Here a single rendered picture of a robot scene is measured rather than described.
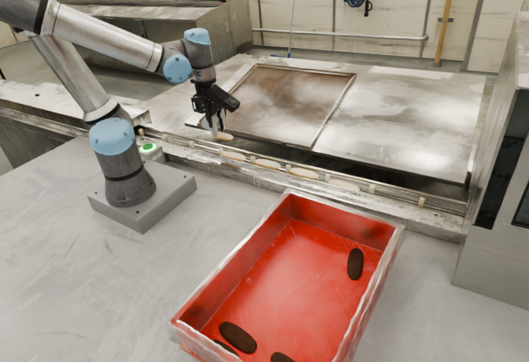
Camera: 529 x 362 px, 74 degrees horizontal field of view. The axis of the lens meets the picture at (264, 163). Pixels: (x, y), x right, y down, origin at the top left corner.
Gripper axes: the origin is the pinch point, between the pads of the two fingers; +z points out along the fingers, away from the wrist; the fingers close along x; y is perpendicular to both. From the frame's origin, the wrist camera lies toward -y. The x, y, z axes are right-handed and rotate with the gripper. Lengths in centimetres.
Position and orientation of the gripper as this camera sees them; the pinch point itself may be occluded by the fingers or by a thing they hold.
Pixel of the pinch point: (220, 131)
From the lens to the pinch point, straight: 128.5
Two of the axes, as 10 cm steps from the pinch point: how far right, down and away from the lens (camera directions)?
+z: 0.9, 8.2, 5.7
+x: -4.9, 5.3, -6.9
